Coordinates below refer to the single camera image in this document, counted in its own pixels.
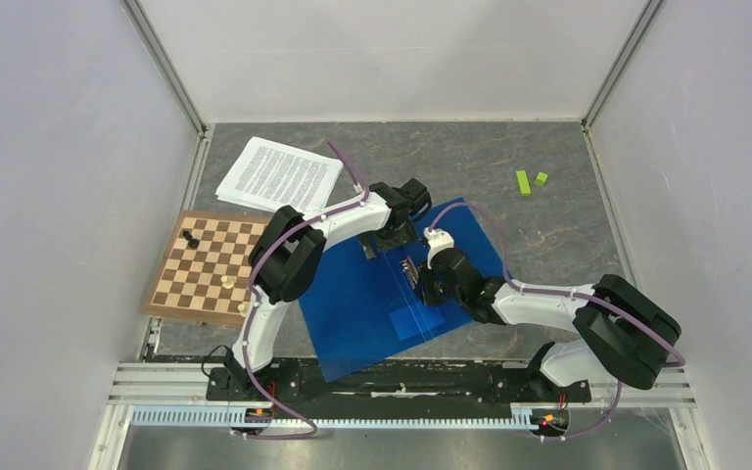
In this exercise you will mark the wooden chessboard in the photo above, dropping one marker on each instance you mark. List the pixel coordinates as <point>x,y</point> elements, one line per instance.
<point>188,283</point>

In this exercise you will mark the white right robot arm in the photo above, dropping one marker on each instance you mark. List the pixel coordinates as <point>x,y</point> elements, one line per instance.
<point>622,334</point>

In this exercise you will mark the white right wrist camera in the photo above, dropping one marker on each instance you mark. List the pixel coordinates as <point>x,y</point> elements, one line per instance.
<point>436,240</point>

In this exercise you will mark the small green cube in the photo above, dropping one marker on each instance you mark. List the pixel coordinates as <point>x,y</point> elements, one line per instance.
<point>541,179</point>

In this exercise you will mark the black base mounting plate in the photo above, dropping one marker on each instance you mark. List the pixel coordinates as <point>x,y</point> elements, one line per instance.
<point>415,389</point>

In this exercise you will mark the long green block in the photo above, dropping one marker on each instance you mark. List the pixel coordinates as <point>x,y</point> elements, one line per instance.
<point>523,182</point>

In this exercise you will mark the aluminium frame rails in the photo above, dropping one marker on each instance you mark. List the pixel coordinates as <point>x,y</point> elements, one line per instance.
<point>172,394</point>

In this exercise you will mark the blue plastic folder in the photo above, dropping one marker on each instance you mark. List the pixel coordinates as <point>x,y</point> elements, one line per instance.
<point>359,310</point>

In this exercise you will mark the white printed paper stack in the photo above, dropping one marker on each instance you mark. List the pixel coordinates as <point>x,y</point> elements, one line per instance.
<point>269,175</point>

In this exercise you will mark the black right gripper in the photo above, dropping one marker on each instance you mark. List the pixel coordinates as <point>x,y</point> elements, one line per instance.
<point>425,290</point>

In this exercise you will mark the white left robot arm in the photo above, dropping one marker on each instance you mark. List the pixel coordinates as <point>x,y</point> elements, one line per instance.
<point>285,258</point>

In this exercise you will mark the black chess piece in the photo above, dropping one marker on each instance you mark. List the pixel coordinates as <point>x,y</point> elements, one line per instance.
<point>192,241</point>

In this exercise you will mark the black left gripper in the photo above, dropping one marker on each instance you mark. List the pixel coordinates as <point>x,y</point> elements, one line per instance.
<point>403,238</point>

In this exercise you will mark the metal folder clip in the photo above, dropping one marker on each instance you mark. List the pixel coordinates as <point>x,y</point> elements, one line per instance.
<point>409,269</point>

